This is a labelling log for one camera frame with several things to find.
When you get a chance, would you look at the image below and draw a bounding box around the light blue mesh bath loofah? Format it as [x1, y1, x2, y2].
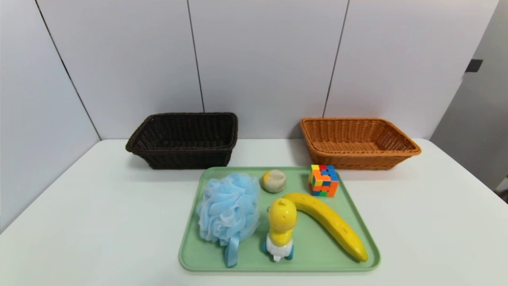
[196, 173, 261, 269]

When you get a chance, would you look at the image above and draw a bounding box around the yellow banana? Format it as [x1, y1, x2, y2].
[283, 193, 369, 263]

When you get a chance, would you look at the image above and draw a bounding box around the dark brown wicker basket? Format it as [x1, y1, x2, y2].
[125, 112, 239, 170]

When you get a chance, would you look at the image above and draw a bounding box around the round beige yellow bun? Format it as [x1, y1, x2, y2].
[262, 170, 287, 194]

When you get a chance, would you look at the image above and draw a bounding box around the orange wicker basket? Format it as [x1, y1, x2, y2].
[300, 117, 422, 170]

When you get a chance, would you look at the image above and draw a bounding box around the multicoloured puzzle cube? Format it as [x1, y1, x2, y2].
[308, 164, 340, 197]

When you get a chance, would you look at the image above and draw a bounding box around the light green plastic tray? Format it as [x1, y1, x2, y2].
[179, 166, 381, 273]

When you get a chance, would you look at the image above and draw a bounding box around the yellow duck toy car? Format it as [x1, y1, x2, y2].
[263, 198, 298, 263]

